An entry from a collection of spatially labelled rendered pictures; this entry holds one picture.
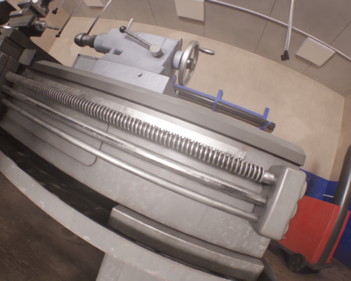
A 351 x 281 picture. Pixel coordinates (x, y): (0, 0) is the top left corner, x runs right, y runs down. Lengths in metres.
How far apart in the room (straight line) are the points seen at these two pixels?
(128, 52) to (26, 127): 0.55
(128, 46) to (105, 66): 0.15
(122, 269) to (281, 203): 0.50
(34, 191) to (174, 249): 0.43
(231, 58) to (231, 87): 0.72
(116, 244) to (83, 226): 0.09
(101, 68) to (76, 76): 0.13
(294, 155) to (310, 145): 3.86
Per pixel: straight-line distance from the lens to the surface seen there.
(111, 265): 0.69
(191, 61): 0.90
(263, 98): 4.25
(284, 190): 0.51
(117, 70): 0.82
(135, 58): 0.85
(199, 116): 0.58
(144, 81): 0.75
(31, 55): 1.04
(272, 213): 0.51
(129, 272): 0.67
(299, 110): 4.51
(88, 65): 5.20
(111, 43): 1.01
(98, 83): 0.71
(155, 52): 0.81
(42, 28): 1.08
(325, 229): 2.16
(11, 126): 1.04
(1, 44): 1.07
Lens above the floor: 0.68
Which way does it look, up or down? 4 degrees up
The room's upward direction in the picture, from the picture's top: 22 degrees clockwise
